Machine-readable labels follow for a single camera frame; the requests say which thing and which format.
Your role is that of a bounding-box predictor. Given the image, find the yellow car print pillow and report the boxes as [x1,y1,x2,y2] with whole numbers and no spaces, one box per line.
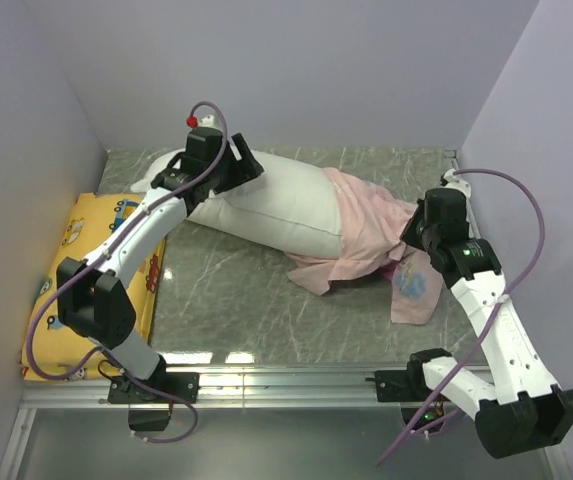
[18,192,167,384]

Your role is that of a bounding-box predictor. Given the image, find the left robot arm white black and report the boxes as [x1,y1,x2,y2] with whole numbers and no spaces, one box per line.
[56,126,264,402]

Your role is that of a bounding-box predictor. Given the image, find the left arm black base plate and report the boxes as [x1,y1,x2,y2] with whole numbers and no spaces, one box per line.
[107,372,200,405]

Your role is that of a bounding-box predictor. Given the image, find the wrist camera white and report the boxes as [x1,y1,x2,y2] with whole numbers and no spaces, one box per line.
[186,114,222,131]
[440,168,472,199]

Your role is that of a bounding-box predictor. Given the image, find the purple princess print pillowcase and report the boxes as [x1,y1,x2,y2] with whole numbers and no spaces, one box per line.
[288,168,443,326]

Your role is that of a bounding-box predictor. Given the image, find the aluminium mounting rail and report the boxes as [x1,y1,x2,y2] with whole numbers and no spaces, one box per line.
[20,364,550,409]

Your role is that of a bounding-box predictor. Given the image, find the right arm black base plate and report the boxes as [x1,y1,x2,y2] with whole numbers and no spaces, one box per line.
[372,370,432,403]

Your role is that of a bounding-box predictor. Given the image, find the white pillow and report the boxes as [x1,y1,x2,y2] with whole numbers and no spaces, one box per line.
[130,148,345,261]

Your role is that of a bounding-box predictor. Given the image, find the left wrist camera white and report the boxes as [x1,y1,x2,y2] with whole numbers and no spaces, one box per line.
[186,114,222,131]

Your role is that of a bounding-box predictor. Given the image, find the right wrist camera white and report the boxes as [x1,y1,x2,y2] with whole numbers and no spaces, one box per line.
[440,168,472,199]

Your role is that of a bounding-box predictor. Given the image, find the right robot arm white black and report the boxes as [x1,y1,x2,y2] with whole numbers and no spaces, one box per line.
[403,187,573,459]

